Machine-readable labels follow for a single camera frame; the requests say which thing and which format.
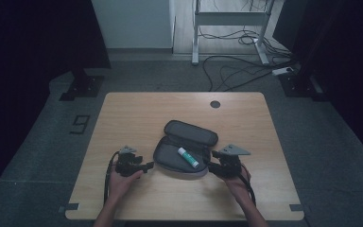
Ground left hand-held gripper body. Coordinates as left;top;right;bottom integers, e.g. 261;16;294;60
114;145;145;178

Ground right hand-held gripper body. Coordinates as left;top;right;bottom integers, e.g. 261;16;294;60
216;144;252;180

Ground white green glue stick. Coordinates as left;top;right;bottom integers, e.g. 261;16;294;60
177;147;200;169

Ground dark grey pencil case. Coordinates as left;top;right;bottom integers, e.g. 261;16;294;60
152;119;219;178

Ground person's left hand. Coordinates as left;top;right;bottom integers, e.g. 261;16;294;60
108;163;145;203

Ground person's right hand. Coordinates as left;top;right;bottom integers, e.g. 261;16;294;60
222;165;252;203

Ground black stand base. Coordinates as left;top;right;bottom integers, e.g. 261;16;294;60
59;67;105;102
278;69;330;102

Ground white power strip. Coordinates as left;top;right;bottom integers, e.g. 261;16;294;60
271;66;295;77

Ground dark curtain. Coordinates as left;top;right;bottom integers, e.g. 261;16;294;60
271;0;363;168
0;0;112;210

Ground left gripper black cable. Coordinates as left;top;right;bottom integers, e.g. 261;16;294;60
103;150;121;204

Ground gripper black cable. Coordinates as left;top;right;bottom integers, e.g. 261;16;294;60
103;150;121;204
238;171;257;208

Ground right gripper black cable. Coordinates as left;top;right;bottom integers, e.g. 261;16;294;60
238;171;257;208

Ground long black floor cable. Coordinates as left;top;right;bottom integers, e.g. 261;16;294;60
201;54;296;93

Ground tangled black floor cables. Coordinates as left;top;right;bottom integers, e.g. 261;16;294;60
198;26;294;59

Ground white metal desk frame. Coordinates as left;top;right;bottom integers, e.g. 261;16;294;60
191;0;277;66

